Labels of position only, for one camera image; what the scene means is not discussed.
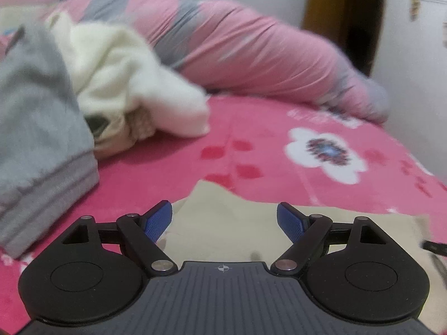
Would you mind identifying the tan knit garment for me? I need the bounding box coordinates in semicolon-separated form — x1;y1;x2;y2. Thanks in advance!
124;106;156;142

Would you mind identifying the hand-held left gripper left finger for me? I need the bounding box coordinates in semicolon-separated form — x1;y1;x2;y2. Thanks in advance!
62;200;177;276

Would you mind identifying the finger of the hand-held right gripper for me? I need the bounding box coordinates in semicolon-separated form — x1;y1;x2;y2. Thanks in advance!
419;239;447;255

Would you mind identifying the wooden door frame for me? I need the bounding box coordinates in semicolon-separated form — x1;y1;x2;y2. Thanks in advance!
302;0;388;76

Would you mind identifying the grey garment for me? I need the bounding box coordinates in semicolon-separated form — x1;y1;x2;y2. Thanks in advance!
0;24;100;257

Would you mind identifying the pink grey rolled quilt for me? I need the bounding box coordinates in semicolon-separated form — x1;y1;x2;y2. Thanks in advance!
0;0;390;124

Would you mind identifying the beige zip jacket black trim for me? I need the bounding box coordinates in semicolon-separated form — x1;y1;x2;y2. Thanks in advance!
155;180;435;287

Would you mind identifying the pink floral bedsheet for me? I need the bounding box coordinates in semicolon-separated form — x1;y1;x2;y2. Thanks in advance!
0;28;447;335

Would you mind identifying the wall hanger with ornaments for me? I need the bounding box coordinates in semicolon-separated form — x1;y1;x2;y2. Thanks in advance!
409;0;447;47

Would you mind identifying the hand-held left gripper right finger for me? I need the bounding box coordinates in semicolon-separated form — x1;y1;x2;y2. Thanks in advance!
271;202;384;276

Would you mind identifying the cream fleece garment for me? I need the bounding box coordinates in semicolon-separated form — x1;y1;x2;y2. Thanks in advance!
45;12;210;157

